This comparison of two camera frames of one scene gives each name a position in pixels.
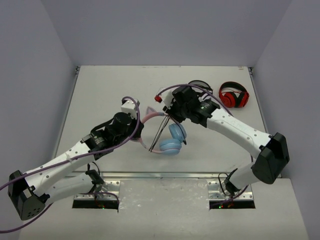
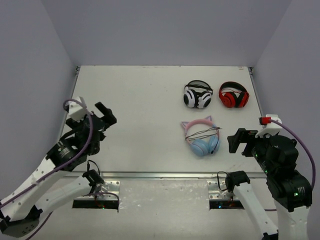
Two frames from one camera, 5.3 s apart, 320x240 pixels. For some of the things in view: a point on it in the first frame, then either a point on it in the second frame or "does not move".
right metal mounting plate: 215,193 does not move
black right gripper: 171,111 -> 242,136
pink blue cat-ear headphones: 177,132 -> 202,135
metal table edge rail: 165,175 does not move
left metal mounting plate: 109,190 does not move
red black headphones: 230,99 does not move
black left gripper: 138,127 -> 100,121
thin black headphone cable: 166,118 -> 205,133
